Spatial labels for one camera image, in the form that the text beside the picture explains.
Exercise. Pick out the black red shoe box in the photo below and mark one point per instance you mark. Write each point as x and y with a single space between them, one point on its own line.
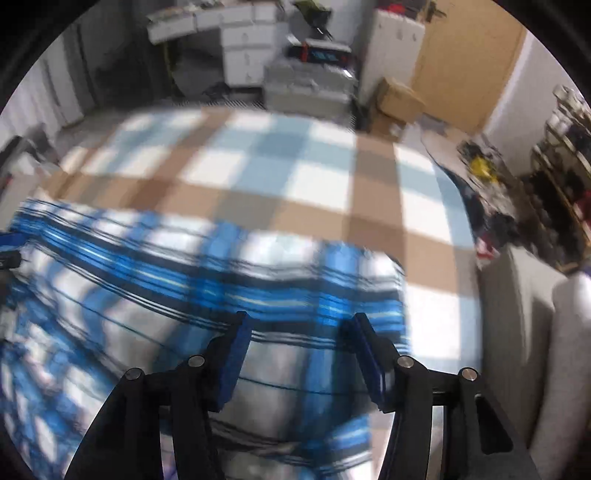
321 52

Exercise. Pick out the grey padded bench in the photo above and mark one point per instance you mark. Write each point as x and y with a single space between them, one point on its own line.
536 340

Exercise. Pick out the checked bed blanket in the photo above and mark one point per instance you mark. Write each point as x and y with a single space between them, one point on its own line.
295 175

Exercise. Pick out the cardboard box on floor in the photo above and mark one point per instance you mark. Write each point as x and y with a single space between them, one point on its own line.
394 107

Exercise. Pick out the wooden door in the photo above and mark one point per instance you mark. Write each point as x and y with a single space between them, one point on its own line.
468 54

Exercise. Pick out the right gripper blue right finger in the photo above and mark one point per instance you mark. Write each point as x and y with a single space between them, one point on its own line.
479 441

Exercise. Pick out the wooden shoe rack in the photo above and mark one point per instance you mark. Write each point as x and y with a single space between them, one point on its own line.
559 185

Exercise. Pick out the blue plaid flannel shirt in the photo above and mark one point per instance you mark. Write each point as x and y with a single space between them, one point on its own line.
100 291

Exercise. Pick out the silver aluminium suitcase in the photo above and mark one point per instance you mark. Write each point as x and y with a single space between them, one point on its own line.
317 90

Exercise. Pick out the white narrow cabinet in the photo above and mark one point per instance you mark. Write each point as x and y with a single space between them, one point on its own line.
392 52

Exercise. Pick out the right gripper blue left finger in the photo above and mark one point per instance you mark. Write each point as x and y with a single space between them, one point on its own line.
123 441

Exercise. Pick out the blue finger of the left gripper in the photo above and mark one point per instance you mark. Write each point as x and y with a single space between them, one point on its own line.
10 249

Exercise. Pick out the white desk with drawers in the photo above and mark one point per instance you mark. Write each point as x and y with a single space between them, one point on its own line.
250 34

